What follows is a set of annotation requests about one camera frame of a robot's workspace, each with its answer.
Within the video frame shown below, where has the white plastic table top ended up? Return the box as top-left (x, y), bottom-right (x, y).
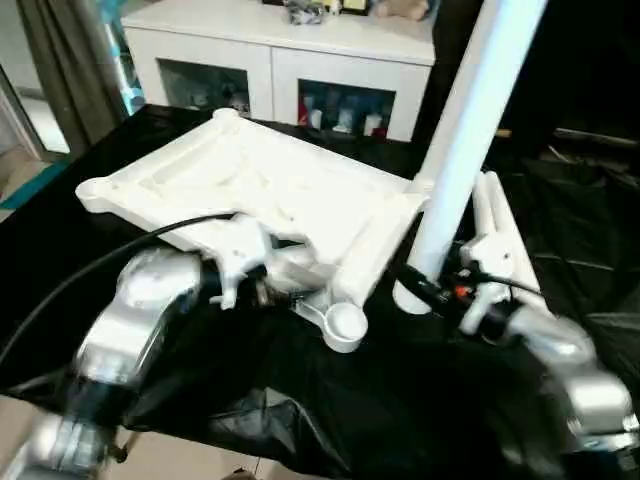
top-left (74, 107), bottom-right (435, 355)

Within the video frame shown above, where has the black work mat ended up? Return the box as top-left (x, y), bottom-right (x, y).
top-left (0, 102), bottom-right (640, 476)

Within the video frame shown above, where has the black metal stand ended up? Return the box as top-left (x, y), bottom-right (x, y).
top-left (111, 428), bottom-right (142, 465)

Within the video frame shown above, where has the white glass-door cabinet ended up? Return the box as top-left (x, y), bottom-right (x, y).
top-left (119, 0), bottom-right (437, 145)

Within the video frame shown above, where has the black furniture unit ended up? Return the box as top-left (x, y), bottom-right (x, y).
top-left (412, 0), bottom-right (640, 154)

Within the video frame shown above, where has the brown plush toy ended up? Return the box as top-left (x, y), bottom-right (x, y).
top-left (374, 0), bottom-right (431, 22)

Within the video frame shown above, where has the grey curtain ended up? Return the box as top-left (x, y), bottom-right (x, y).
top-left (17, 0), bottom-right (127, 147)

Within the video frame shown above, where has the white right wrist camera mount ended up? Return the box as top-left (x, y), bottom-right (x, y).
top-left (456, 236), bottom-right (517, 335)

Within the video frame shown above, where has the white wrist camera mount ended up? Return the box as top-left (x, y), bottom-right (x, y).
top-left (198, 211), bottom-right (277, 312)
top-left (456, 236), bottom-right (517, 335)

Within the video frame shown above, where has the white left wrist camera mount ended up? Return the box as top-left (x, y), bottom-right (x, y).
top-left (198, 211), bottom-right (277, 312)

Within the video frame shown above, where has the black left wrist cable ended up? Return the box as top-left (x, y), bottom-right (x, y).
top-left (0, 212), bottom-right (237, 374)

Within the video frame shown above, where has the light blue frame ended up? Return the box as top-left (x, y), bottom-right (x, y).
top-left (101, 19), bottom-right (147, 117)

